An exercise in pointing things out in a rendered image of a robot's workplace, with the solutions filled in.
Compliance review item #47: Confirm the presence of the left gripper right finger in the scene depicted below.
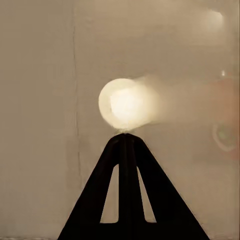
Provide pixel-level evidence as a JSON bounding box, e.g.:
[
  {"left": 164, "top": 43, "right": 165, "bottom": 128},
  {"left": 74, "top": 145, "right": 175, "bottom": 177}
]
[{"left": 125, "top": 133, "right": 210, "bottom": 240}]

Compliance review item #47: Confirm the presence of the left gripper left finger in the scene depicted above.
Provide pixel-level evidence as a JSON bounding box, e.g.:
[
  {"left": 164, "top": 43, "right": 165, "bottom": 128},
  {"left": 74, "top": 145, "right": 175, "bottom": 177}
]
[{"left": 57, "top": 133, "right": 133, "bottom": 240}]

